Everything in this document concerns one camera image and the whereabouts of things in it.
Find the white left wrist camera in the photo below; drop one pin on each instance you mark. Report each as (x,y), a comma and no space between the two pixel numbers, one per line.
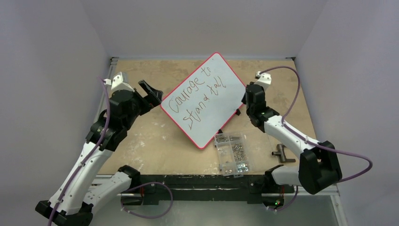
(118,82)

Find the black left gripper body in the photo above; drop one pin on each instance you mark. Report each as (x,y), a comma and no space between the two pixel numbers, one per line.
(140,107)

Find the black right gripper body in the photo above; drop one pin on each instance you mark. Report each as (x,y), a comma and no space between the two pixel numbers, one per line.
(249,101)

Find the black metal bracket tool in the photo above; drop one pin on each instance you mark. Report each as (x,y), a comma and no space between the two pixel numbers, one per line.
(280,153)

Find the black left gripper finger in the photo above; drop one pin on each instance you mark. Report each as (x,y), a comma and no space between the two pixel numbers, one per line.
(149,89)
(154,100)

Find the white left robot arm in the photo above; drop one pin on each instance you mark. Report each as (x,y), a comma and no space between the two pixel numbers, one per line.
(123,113)

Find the aluminium table frame rail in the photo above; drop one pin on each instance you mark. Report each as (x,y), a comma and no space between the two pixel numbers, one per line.
(103,103)

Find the clear screw organizer box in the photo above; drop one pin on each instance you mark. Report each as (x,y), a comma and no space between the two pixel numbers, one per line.
(232,153)

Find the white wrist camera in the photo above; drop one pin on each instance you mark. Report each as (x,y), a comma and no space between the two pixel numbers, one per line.
(263,80)
(118,82)

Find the pink framed whiteboard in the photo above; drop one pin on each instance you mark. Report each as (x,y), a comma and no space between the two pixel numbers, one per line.
(206,100)

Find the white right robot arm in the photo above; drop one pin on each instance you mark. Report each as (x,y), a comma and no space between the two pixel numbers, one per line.
(318,163)

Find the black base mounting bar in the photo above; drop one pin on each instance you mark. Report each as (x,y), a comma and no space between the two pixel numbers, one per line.
(151,189)

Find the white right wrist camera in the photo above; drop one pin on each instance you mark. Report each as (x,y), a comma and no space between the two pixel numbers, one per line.
(263,80)

